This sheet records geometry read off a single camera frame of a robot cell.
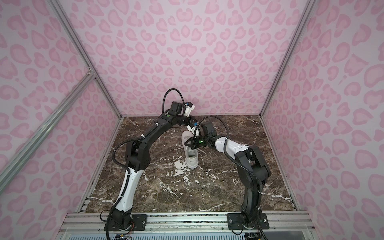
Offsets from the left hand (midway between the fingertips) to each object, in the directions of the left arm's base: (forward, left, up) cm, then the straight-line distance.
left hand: (199, 119), depth 96 cm
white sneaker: (-20, +5, -11) cm, 23 cm away
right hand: (-16, +8, -2) cm, 18 cm away
